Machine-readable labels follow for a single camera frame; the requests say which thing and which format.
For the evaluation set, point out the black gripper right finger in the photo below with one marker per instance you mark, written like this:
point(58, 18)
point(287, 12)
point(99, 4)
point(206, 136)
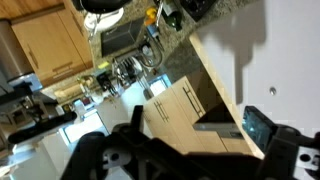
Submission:
point(258, 127)

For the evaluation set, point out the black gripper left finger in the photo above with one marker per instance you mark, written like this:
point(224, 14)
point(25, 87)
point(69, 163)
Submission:
point(136, 119)

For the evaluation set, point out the cabinet wooden door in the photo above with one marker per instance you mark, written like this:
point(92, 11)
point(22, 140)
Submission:
point(267, 54)

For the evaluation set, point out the lower wooden counter cabinet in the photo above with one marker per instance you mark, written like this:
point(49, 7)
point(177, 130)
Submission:
point(171, 116)

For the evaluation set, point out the dish rack with dishes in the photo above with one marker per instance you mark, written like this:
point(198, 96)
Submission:
point(126, 70)

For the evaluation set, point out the far wooden kitchen cabinets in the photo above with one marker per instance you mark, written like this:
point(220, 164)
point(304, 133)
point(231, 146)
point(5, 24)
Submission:
point(50, 43)

